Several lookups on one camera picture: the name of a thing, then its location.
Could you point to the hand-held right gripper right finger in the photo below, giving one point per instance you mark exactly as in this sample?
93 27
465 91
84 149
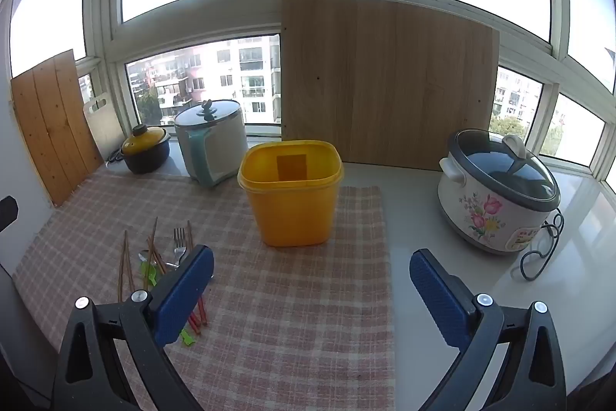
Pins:
435 295

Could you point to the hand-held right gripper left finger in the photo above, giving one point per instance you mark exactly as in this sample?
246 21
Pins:
185 290

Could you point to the green plastic spoon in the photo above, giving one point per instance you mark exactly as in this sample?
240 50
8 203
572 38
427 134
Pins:
149 274

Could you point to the metal fork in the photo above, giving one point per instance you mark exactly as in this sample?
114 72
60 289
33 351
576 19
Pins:
179 242

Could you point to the metal spoon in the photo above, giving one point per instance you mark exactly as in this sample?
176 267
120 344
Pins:
144 256

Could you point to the yellow plastic container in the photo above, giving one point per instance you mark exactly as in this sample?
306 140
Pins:
293 213

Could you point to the floral rice cooker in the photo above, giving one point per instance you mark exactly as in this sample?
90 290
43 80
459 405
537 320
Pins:
491 209

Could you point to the pink checkered cloth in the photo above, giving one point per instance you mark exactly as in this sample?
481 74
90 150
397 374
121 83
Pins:
288 295

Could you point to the black pot with yellow lid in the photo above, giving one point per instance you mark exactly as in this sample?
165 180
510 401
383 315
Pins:
144 151

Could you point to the black scissors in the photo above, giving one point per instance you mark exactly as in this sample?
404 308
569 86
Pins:
113 157

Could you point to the white cutting board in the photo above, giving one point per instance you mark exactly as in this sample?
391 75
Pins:
103 127

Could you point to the pine plank board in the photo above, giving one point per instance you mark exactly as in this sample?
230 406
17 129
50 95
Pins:
48 127

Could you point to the light wood panel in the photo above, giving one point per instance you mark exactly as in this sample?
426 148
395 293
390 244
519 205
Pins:
385 79

